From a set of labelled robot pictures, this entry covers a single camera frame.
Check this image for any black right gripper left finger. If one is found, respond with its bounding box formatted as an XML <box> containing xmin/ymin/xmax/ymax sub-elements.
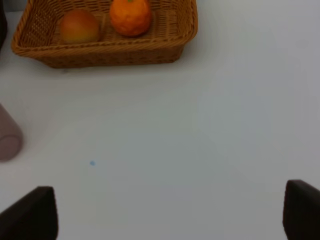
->
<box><xmin>0</xmin><ymin>186</ymin><xmax>59</xmax><ymax>240</ymax></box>

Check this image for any orange tangerine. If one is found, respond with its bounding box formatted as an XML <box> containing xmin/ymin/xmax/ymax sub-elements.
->
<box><xmin>109</xmin><ymin>0</ymin><xmax>152</xmax><ymax>37</ymax></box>

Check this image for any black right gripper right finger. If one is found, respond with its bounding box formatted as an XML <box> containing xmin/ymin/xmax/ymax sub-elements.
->
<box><xmin>282</xmin><ymin>179</ymin><xmax>320</xmax><ymax>240</ymax></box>

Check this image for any dark brown wicker basket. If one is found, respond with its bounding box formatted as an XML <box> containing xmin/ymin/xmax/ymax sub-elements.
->
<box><xmin>0</xmin><ymin>0</ymin><xmax>8</xmax><ymax>50</ymax></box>

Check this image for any translucent purple plastic cup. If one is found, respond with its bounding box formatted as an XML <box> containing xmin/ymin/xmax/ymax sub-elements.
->
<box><xmin>0</xmin><ymin>104</ymin><xmax>24</xmax><ymax>162</ymax></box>

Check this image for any light orange wicker basket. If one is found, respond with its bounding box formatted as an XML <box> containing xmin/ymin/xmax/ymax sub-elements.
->
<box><xmin>11</xmin><ymin>0</ymin><xmax>198</xmax><ymax>69</ymax></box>

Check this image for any red yellow peach fruit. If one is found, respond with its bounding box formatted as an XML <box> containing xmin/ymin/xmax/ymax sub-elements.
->
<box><xmin>59</xmin><ymin>9</ymin><xmax>100</xmax><ymax>44</ymax></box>

